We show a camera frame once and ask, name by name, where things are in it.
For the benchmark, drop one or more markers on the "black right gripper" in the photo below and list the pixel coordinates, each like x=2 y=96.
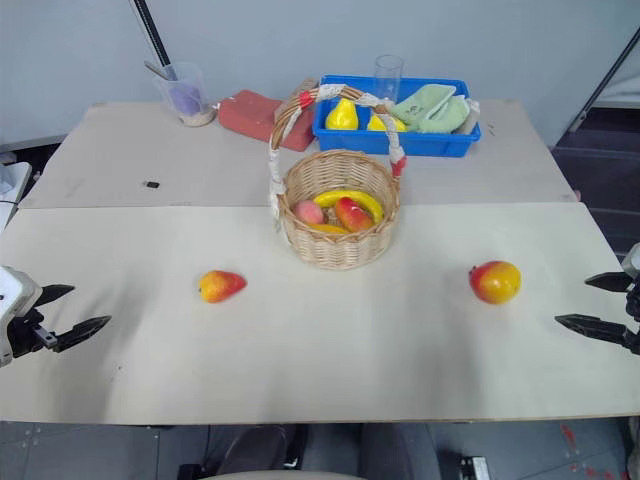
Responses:
x=635 y=320

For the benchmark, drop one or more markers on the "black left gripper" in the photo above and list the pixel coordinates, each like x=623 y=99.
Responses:
x=32 y=335

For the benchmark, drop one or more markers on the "large red yellow mango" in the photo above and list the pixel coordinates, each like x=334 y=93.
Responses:
x=496 y=282

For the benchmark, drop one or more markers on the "white box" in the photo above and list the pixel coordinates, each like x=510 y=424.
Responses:
x=12 y=187

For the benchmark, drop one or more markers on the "small black clip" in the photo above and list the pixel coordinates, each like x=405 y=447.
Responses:
x=151 y=184

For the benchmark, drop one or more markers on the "red-yellow mango on left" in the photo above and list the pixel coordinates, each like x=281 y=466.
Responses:
x=220 y=286

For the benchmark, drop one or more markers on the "black white device on floor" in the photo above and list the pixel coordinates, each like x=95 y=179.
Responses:
x=480 y=468

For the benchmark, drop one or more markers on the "black tripod leg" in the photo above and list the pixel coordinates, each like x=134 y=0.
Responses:
x=607 y=75

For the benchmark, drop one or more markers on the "white grey cloth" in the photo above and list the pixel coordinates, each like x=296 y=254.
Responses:
x=470 y=117

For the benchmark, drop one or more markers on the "clear measuring cup purple contents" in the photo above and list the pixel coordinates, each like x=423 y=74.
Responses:
x=186 y=97

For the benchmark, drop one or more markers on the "yellow banana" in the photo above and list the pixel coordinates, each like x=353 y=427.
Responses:
x=367 y=200

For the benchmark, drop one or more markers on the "pink peach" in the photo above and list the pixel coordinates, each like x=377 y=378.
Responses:
x=307 y=211

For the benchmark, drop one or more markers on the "blue plastic tray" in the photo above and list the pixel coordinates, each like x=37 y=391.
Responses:
x=400 y=142

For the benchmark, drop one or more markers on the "green cloth mitt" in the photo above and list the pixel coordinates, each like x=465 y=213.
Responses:
x=425 y=110

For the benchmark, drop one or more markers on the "red yellow mango, dark red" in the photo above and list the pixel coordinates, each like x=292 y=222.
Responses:
x=354 y=215

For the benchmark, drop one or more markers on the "red brick sponge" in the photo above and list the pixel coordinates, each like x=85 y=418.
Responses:
x=250 y=115

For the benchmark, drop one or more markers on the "dark rounded shape under table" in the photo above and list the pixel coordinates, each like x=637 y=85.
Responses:
x=320 y=447

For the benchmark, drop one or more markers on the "yellow lemon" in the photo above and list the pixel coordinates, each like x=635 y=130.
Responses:
x=380 y=125

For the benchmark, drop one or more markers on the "black pole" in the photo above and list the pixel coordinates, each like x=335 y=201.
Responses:
x=152 y=35

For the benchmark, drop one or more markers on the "clear drinking glass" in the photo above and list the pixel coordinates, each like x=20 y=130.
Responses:
x=389 y=75

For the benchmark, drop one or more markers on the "yellow pear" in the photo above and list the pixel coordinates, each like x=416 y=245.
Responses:
x=342 y=116

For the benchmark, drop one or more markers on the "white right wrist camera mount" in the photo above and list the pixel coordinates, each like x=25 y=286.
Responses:
x=633 y=260

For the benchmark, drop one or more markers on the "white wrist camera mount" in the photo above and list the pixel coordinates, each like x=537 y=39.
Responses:
x=15 y=292
x=633 y=260

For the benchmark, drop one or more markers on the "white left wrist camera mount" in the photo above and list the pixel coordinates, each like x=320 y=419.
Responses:
x=15 y=292

